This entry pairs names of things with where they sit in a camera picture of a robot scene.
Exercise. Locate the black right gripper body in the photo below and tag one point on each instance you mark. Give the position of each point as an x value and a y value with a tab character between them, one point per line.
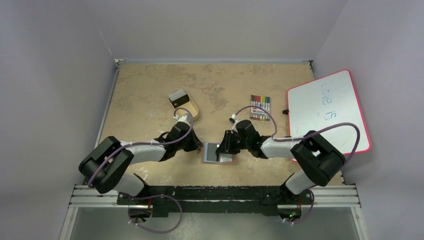
228	143

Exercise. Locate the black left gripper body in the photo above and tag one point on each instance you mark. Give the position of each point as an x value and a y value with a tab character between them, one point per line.
189	144

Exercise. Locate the pink leather card holder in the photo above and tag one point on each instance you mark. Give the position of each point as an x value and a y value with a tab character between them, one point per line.
209	155

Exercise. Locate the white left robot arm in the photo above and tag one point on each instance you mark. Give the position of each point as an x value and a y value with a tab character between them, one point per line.
105	168

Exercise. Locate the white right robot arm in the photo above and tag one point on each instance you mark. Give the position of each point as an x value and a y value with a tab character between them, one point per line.
318	159

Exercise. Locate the beige oval plastic tray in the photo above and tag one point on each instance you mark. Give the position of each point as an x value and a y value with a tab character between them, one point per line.
191	107

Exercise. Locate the pack of coloured markers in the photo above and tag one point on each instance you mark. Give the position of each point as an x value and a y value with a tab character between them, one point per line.
260	108

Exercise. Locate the pink framed whiteboard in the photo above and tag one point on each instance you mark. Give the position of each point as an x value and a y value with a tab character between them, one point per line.
324	102

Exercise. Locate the aluminium frame rail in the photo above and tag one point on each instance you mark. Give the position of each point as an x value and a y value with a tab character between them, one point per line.
331	196

